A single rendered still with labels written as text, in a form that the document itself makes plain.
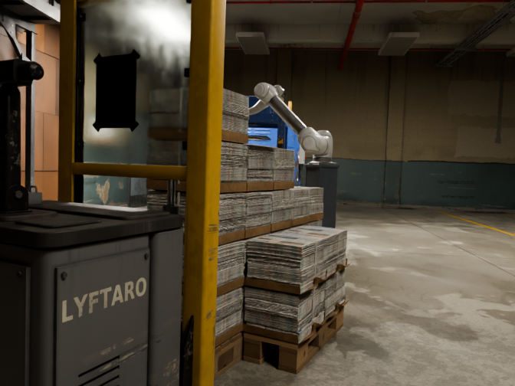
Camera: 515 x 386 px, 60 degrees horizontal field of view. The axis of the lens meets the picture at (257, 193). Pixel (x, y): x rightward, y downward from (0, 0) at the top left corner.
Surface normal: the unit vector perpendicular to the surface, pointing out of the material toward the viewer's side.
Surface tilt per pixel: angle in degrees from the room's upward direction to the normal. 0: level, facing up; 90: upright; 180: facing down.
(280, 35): 90
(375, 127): 90
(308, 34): 90
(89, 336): 90
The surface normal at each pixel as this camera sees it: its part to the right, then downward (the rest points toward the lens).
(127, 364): 0.89, 0.06
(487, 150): -0.11, 0.05
